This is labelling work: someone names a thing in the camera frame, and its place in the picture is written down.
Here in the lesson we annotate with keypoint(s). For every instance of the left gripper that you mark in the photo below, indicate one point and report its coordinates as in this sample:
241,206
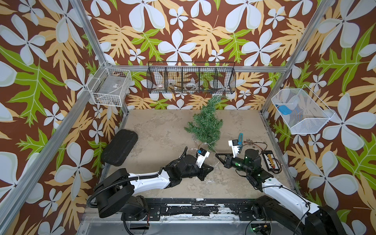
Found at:
203,171

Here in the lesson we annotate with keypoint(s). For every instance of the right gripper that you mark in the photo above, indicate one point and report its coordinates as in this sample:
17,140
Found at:
228,160

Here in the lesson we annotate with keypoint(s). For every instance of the small green christmas tree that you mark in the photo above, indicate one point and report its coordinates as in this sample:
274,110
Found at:
206,126

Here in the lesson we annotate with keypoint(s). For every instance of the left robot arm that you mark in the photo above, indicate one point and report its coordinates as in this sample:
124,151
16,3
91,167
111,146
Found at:
118,192

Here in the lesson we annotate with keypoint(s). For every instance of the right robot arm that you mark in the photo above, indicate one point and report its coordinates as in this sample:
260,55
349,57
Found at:
281,204

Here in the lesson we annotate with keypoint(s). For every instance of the teal plastic tool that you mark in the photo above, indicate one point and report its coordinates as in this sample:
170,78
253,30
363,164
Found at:
240,139

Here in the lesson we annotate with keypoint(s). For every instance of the black terminal board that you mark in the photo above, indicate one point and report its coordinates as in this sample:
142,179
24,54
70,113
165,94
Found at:
271,163

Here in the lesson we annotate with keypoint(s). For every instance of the blue object in basket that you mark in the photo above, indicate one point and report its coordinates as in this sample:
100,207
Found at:
284,110

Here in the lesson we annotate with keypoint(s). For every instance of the black zipper case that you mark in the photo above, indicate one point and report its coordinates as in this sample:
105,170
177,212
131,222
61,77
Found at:
116,152

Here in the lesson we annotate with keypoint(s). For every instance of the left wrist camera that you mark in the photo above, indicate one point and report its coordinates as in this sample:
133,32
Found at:
202,155

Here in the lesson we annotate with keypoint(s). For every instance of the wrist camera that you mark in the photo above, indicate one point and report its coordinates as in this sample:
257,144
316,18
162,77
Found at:
202,155
235,146

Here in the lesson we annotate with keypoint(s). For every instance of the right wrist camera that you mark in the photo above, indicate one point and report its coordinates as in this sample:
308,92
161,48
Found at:
235,146

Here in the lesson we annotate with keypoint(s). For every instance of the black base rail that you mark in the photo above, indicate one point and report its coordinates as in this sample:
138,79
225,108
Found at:
153,209

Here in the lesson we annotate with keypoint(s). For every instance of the white wire basket right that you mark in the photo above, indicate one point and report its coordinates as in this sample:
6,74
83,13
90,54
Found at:
309,112

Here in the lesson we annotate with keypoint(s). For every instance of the white wire basket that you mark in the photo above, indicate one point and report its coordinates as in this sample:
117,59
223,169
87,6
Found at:
109,86
309,112

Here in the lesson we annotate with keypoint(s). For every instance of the black wire basket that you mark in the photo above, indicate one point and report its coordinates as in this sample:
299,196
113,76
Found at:
191,77

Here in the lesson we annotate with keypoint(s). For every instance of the white wire basket left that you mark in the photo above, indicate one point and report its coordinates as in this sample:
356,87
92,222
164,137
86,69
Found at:
109,86

